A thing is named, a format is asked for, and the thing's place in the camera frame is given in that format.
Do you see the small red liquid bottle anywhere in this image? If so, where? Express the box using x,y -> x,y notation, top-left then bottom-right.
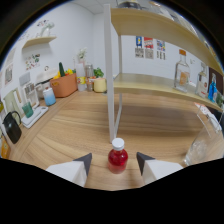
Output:
107,137 -> 129,175

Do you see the green glass cup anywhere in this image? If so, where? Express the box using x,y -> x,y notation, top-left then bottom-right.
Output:
21,101 -> 35,119

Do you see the blue white gradient cup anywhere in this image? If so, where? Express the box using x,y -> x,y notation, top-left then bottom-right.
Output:
42,87 -> 57,107

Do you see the white tray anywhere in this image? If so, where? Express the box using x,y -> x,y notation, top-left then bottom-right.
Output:
20,105 -> 49,129

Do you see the yellow box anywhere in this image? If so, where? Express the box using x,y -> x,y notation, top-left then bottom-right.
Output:
0,138 -> 11,160

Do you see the black kettle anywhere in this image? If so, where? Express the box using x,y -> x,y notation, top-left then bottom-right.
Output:
1,110 -> 23,145

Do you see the orange patterned paper sheet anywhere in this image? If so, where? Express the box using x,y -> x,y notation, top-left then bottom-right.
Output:
194,102 -> 218,118

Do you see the orange storage basket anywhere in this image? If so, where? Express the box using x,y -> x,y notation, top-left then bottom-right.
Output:
49,73 -> 78,99

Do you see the pale yellow mug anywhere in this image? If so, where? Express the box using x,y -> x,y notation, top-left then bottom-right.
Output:
93,77 -> 108,94

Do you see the glass jar of limes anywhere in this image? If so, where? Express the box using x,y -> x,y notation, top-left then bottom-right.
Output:
214,91 -> 224,109

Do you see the white bottle with flowers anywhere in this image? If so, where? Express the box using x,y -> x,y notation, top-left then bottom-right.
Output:
74,47 -> 88,92

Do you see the clear bottle red white label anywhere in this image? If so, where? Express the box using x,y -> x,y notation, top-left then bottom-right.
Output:
194,62 -> 210,99

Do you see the metal lidded jar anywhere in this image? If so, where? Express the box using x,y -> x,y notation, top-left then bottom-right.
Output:
84,63 -> 95,92

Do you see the green cucumber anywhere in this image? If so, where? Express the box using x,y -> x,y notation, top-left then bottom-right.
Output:
58,61 -> 66,78

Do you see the green potted plant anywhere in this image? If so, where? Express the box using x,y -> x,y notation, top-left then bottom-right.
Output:
93,67 -> 105,79

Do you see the brown wooden door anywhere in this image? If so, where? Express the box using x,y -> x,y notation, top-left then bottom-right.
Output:
207,66 -> 224,96

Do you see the white figurine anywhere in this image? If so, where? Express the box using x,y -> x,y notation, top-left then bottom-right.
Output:
39,21 -> 56,38

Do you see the white picture frame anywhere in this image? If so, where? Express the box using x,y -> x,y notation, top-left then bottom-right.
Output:
22,81 -> 40,108

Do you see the grey paper wall sheet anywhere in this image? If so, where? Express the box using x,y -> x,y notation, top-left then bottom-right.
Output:
144,48 -> 155,60
156,50 -> 167,61
134,47 -> 145,59

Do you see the wall sticker cluster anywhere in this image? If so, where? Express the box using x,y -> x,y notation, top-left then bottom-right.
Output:
24,53 -> 42,72

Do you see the blue green wall poster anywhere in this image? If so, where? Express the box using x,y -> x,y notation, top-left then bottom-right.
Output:
156,39 -> 167,52

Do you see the red wall poster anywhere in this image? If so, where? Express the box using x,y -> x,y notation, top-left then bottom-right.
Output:
143,36 -> 155,50

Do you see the blue yellow wall poster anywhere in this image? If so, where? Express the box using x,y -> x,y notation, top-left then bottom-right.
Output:
135,35 -> 144,49

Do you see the wooden wall shelf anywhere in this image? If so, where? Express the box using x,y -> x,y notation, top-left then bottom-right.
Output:
21,35 -> 58,50

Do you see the wooden two-tier white-frame shelf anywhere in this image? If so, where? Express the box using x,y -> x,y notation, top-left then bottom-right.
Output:
103,3 -> 224,144

